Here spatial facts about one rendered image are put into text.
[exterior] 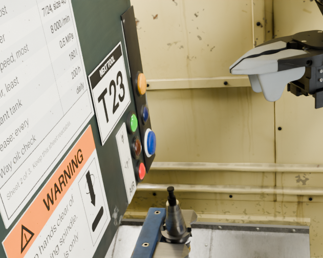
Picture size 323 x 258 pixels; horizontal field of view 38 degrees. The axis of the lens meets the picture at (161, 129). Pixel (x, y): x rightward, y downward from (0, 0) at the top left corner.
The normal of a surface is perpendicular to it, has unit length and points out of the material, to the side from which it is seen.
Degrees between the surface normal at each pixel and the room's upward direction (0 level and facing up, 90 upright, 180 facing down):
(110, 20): 90
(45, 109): 90
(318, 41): 0
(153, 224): 0
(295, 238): 26
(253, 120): 90
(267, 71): 90
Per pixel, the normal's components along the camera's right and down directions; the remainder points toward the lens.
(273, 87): 0.25, 0.41
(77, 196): 0.97, 0.00
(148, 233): -0.12, -0.88
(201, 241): -0.19, -0.62
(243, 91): -0.22, 0.48
